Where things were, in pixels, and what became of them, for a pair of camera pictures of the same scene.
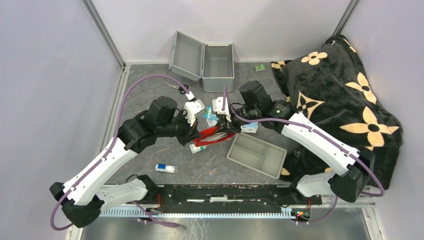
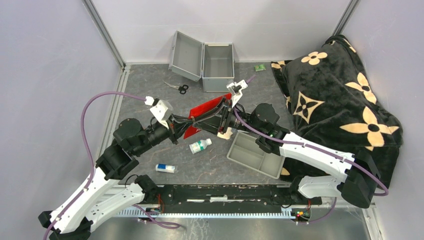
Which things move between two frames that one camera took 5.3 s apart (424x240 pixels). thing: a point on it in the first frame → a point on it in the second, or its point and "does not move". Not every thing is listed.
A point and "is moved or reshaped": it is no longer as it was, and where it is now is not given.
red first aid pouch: (212, 134) is moved or reshaped
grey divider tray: (266, 158) does not move
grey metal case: (213, 62) does not move
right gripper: (226, 126) does not move
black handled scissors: (182, 91) does not move
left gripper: (191, 132) → (180, 122)
